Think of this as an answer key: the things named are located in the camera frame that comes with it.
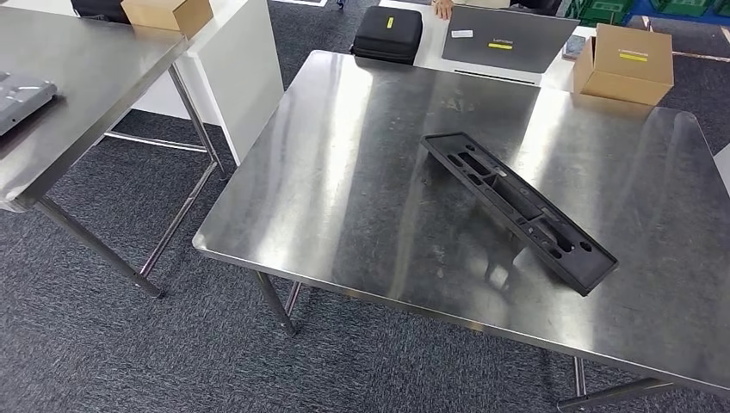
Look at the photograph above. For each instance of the person's right hand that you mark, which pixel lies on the person's right hand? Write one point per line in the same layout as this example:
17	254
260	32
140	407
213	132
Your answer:
442	8

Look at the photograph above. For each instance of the black plastic plate bracket part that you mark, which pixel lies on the black plastic plate bracket part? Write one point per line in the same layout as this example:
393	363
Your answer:
576	268

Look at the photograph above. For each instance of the stainless steel workbench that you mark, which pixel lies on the stainless steel workbench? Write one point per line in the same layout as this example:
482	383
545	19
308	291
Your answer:
342	171

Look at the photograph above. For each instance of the grey metal plate part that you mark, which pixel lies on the grey metal plate part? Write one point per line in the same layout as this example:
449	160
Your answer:
20	102

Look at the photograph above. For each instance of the black zip case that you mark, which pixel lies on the black zip case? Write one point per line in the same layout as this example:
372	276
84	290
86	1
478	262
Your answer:
382	40

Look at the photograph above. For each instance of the grey laptop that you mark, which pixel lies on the grey laptop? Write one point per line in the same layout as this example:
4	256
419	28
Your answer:
530	34

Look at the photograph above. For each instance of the small flat device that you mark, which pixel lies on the small flat device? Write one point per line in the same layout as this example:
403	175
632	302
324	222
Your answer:
573	47

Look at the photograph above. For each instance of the green plastic crate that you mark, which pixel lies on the green plastic crate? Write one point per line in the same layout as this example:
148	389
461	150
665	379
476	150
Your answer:
684	7
604	14

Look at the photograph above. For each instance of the open cardboard box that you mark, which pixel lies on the open cardboard box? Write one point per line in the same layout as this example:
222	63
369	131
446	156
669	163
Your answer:
627	80

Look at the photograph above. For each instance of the blue pallet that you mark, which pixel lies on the blue pallet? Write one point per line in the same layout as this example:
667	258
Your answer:
684	20

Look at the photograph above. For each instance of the yellow floor tape outline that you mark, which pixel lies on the yellow floor tape outline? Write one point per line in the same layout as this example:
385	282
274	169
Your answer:
701	56

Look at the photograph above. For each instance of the closed cardboard box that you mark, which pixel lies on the closed cardboard box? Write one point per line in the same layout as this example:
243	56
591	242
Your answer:
165	14

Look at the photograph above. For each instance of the stainless steel table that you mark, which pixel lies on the stainless steel table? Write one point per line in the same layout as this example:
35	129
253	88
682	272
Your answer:
85	74

